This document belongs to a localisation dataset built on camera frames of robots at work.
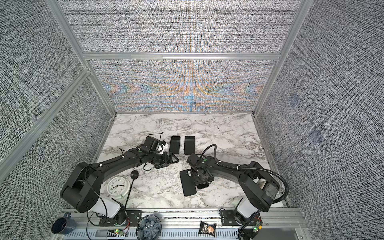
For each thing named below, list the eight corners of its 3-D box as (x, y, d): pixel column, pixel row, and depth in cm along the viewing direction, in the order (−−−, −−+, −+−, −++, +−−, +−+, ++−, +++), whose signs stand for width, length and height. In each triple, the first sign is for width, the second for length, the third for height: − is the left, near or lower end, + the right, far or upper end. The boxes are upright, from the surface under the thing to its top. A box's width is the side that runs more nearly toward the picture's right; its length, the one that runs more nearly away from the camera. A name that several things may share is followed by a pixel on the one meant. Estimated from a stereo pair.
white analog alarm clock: (106, 198, 81) (102, 196, 78) (113, 179, 88) (109, 176, 84) (127, 198, 81) (124, 196, 78) (132, 179, 88) (129, 176, 84)
